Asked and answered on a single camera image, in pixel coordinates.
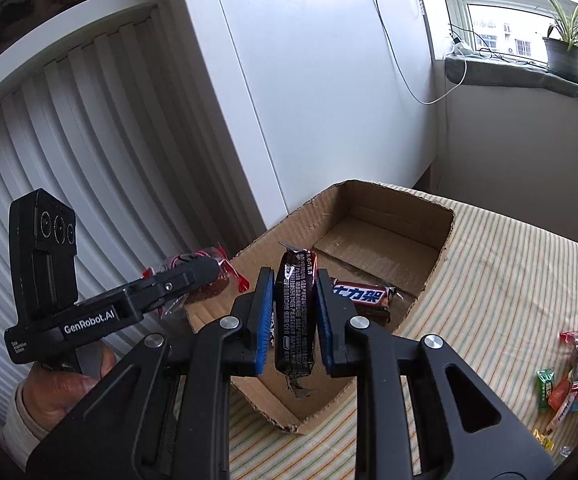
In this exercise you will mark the white slatted panel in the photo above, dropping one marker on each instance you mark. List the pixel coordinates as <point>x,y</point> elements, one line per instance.
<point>94,135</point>

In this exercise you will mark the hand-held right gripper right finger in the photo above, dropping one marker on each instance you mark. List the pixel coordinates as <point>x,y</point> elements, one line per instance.
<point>325,320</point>

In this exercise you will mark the red white candy stick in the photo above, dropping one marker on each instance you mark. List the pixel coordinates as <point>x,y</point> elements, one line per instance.
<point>561,415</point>

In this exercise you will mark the large potted plant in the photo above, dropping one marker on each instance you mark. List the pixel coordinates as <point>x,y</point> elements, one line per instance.
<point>561,57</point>

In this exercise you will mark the white cabinet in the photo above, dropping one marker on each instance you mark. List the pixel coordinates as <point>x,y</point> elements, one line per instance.
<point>319,85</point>

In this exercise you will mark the yellow candy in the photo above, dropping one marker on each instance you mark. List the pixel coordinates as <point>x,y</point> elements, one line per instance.
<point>544,440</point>

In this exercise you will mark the person's left hand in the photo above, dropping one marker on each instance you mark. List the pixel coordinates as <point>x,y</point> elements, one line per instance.
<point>54,395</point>

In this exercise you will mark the dark chocolate bar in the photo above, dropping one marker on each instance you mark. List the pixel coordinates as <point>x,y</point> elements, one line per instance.
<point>294,320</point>

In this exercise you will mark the orange candy packet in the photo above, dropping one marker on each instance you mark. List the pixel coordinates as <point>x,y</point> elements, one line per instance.
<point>561,395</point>

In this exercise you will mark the dark patterned cloth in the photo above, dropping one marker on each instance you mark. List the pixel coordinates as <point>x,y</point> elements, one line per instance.
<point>19,10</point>

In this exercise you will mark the cardboard box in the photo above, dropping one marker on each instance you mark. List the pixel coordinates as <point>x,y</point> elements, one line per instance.
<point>369,240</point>

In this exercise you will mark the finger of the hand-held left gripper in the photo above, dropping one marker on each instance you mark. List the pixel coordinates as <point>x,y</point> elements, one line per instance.
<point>179,280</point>

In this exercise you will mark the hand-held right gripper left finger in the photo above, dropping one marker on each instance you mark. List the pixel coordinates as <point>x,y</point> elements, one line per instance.
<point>264,310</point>

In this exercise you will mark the brown chocolate bar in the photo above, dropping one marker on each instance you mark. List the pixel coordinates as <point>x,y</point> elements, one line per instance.
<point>364,296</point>

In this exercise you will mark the person's left forearm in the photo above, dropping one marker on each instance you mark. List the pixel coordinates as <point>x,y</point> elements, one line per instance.
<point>21,435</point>

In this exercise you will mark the white charger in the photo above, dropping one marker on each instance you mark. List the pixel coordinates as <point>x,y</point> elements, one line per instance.
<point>461,49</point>

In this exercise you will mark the red clear snack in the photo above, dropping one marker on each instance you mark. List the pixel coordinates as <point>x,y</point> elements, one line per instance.
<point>214,285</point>

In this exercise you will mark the clear wrapped candy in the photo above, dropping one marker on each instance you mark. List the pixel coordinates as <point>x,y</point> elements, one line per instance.
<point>567,451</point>

